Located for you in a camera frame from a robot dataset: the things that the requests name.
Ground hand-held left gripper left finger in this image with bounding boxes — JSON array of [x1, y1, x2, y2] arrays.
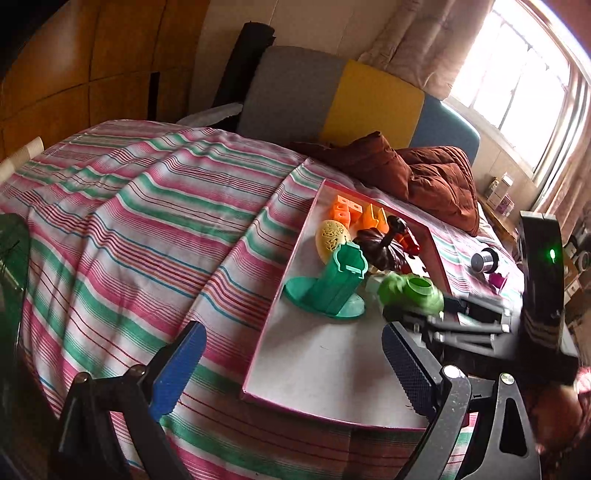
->
[[48, 320, 207, 480]]

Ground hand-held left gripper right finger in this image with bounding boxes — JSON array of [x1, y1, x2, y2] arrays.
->
[[382, 322, 541, 480]]

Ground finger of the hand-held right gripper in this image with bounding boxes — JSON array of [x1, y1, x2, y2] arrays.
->
[[383, 308, 509, 345], [443, 296, 513, 318]]

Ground green and white plug-in repellent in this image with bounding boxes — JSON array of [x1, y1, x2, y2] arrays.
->
[[367, 272, 445, 318]]

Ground pink-rimmed tray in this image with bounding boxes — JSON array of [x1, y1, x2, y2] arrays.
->
[[241, 179, 468, 433]]

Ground red-handled tool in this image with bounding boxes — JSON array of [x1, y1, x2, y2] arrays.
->
[[385, 215, 422, 256]]

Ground green plastic flanged stand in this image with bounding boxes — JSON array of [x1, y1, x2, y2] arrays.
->
[[283, 243, 368, 319]]

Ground brown massage comb with pegs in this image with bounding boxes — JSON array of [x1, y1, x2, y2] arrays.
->
[[353, 228, 413, 274]]

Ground yellow egg-shaped perforated case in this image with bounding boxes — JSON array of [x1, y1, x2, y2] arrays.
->
[[315, 220, 353, 260]]

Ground person's right forearm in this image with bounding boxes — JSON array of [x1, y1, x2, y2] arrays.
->
[[540, 436, 591, 480]]

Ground person's right hand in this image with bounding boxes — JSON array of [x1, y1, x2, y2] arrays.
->
[[530, 382, 591, 456]]

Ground grey cup with black lid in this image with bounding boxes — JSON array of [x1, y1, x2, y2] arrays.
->
[[470, 247, 501, 276]]

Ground white carton box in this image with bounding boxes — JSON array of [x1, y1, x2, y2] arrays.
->
[[487, 174, 515, 200]]

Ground brown quilt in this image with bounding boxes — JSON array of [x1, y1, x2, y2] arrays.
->
[[288, 131, 482, 237]]

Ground striped bed sheet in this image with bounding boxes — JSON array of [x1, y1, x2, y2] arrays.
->
[[0, 119, 527, 480]]

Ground orange plastic block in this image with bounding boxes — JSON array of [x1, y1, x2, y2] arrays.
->
[[329, 194, 366, 230]]

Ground green translucent container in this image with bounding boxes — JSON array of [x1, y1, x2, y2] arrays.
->
[[0, 214, 31, 398]]

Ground window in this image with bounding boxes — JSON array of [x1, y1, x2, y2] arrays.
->
[[444, 0, 574, 178]]

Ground multicolour padded headboard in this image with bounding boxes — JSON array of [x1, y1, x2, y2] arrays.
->
[[236, 45, 481, 169]]

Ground white cloth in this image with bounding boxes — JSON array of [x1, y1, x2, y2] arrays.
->
[[177, 103, 244, 129]]

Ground beige cylinder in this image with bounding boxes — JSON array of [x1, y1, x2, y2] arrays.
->
[[0, 136, 45, 182]]

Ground beige curtain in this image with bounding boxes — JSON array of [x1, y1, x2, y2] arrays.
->
[[358, 0, 496, 99]]

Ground black rolled mat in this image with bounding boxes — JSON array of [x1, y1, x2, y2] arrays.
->
[[213, 23, 276, 134]]

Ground wooden wardrobe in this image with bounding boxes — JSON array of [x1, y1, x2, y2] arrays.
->
[[0, 0, 211, 160]]

